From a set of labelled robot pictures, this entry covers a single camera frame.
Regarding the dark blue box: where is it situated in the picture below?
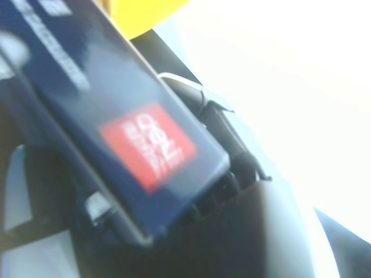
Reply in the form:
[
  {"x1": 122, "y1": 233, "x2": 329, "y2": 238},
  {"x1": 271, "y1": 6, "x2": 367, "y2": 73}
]
[{"x1": 0, "y1": 0, "x2": 231, "y2": 247}]

